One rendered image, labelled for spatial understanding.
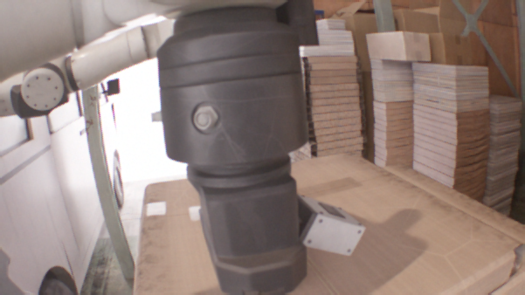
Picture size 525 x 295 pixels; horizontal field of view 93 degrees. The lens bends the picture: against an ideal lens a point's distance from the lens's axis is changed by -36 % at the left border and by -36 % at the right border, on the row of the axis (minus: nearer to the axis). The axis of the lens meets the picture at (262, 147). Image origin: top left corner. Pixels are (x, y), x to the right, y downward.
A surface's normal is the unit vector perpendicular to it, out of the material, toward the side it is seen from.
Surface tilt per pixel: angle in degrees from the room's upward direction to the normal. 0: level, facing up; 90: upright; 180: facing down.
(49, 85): 124
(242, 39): 89
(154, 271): 0
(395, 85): 90
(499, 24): 90
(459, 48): 90
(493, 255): 0
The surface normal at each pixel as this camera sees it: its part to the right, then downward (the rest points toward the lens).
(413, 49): 0.22, 0.22
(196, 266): -0.09, -0.97
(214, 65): -0.04, 0.24
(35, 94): 0.36, 0.70
